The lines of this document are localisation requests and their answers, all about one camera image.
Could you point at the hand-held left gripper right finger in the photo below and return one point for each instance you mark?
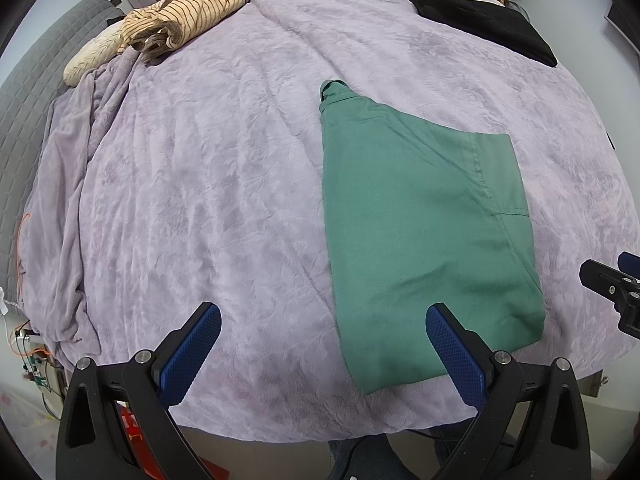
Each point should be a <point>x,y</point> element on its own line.
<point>455,360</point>

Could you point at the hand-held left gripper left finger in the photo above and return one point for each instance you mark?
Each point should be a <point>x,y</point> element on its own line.
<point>192,355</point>

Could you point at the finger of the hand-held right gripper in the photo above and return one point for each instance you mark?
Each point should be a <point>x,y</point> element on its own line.
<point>630,262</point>
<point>600,275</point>

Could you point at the green work jacket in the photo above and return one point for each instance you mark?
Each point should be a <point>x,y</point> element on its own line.
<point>410,235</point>

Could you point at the black folded clothes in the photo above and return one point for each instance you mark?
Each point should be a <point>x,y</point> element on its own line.
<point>490,20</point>

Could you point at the red box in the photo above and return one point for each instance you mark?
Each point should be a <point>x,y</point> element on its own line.
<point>132,422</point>

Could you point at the purple plush blanket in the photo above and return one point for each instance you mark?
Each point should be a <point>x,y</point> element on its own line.
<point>200,185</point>

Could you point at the grey quilted headboard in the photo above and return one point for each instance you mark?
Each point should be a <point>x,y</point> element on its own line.
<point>30,110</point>

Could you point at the cream knitted cloth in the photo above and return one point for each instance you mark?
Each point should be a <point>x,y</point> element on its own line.
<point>90,57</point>

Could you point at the tan striped garment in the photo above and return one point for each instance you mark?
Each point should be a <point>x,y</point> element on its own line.
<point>200,7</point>

